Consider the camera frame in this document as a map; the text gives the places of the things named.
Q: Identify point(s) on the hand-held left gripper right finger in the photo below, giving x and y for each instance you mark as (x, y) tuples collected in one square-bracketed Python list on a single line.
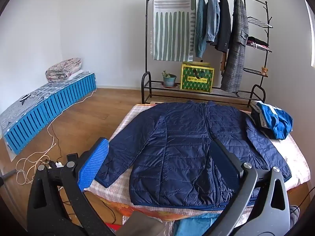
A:
[(222, 157)]

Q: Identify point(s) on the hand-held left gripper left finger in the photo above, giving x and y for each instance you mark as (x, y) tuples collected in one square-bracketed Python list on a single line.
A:
[(94, 162)]

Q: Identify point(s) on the navy blue puffer jacket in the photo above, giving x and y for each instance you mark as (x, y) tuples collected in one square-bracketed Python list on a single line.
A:
[(182, 152)]

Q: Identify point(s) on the black metal clothes rack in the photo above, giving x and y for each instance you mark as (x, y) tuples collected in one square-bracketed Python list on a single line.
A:
[(219, 90)]

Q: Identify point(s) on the folded clothes on rack shelf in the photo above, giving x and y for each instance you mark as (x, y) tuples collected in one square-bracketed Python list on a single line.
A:
[(257, 41)]

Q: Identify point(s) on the white power strip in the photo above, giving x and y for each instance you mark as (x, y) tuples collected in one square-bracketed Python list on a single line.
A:
[(59, 164)]

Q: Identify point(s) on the pink plaid blanket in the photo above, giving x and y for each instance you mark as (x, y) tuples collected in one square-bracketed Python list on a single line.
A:
[(124, 126)]

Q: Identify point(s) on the orange patterned cloth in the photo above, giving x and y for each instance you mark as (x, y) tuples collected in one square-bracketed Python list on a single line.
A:
[(128, 209)]

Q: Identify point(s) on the blue and white jacket pile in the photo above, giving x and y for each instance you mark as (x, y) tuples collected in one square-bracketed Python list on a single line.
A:
[(273, 120)]

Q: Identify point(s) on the blue slatted bed base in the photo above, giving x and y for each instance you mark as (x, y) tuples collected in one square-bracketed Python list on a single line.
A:
[(49, 105)]

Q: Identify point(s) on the teal cloth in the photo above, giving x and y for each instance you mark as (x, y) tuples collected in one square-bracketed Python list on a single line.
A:
[(194, 226)]

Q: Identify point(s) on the grey cloth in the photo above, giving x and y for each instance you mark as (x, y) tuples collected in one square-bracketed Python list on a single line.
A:
[(142, 226)]

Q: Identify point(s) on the yellow and green box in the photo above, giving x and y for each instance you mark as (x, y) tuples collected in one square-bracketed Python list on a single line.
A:
[(196, 78)]

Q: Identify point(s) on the blue white patterned bed sheet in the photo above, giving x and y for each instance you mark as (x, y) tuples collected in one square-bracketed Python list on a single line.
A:
[(49, 88)]

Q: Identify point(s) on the white pillow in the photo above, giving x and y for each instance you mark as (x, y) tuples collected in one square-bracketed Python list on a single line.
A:
[(77, 75)]

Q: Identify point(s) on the potted plant in teal pot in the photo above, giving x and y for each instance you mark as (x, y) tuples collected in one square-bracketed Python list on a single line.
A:
[(169, 80)]

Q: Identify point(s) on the brown hanging garment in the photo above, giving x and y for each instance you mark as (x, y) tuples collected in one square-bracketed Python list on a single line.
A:
[(224, 62)]

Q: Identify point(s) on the small brown teddy bear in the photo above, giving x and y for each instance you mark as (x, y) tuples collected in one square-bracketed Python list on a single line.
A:
[(264, 71)]

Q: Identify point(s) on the folded floral quilt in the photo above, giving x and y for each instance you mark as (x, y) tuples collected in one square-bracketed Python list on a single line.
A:
[(62, 70)]

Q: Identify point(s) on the grey plaid coat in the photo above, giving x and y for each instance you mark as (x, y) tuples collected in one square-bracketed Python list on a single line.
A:
[(236, 54)]

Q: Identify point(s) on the black blazer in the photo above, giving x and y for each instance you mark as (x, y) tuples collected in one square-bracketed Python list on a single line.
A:
[(224, 24)]

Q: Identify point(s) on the teal denim shirt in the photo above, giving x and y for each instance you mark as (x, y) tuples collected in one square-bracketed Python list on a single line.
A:
[(200, 24)]

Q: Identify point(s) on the green striped white cloth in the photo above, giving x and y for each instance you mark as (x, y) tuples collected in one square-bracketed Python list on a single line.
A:
[(172, 29)]

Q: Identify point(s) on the blue denim jacket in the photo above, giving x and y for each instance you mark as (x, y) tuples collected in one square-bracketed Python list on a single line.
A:
[(212, 17)]

